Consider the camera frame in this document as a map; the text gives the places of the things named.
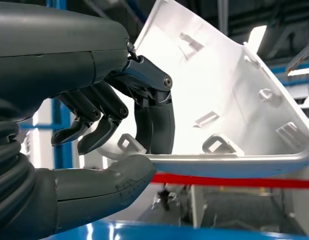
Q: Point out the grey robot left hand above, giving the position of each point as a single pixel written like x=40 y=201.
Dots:
x=56 y=49

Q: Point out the red barrier belt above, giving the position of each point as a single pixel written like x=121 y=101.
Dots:
x=232 y=181

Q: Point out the white desk panel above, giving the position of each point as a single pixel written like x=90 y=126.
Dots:
x=197 y=205
x=302 y=198

